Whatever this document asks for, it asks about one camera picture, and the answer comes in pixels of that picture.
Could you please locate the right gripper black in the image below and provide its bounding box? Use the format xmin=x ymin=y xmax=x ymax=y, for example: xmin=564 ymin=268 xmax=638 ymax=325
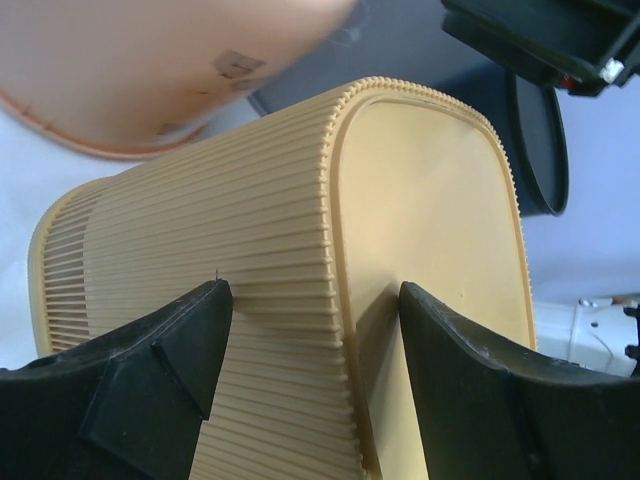
xmin=442 ymin=0 xmax=639 ymax=97

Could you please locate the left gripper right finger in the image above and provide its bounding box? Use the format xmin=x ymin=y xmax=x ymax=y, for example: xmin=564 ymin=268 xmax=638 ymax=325
xmin=398 ymin=282 xmax=639 ymax=479

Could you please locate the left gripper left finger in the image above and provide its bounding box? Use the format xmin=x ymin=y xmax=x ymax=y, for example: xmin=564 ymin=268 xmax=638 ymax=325
xmin=1 ymin=279 xmax=233 ymax=479

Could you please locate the tan mesh square basket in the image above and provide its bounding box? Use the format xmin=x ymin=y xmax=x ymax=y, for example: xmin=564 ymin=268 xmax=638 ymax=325
xmin=29 ymin=77 xmax=536 ymax=479

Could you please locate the dark navy round bin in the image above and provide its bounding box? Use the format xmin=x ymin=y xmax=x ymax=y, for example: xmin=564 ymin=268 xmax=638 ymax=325
xmin=505 ymin=73 xmax=570 ymax=217

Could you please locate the tan round bin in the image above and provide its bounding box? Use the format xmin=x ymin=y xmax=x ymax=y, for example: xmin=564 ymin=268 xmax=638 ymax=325
xmin=1 ymin=1 xmax=355 ymax=159

